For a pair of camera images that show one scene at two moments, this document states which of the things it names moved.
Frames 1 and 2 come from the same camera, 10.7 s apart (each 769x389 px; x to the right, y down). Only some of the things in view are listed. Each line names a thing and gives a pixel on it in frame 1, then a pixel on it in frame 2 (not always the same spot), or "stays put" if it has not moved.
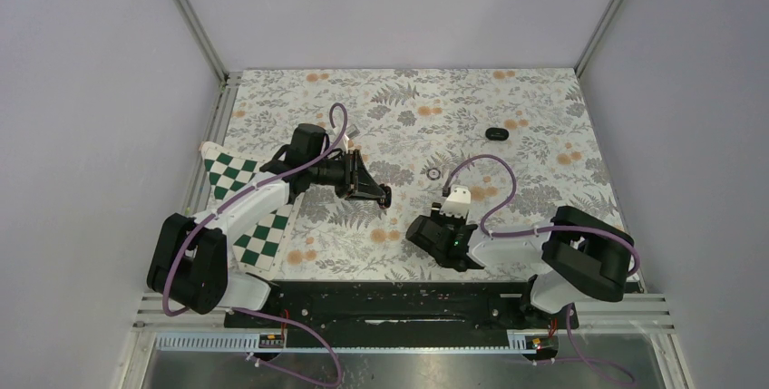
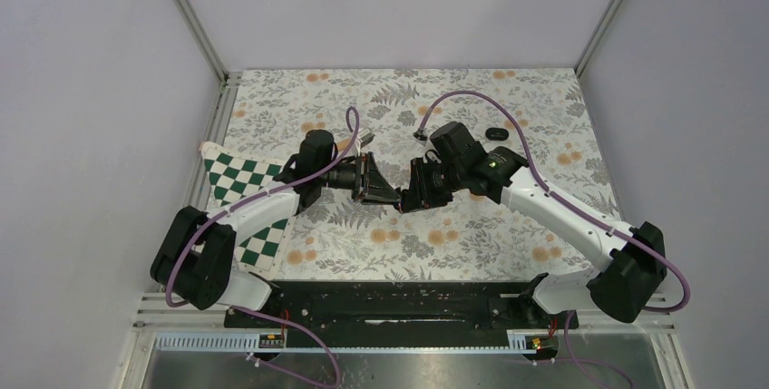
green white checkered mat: (261, 246) stays put
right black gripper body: (453, 222) -> (433, 181)
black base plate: (405, 305) stays put
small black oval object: (497, 133) stays put
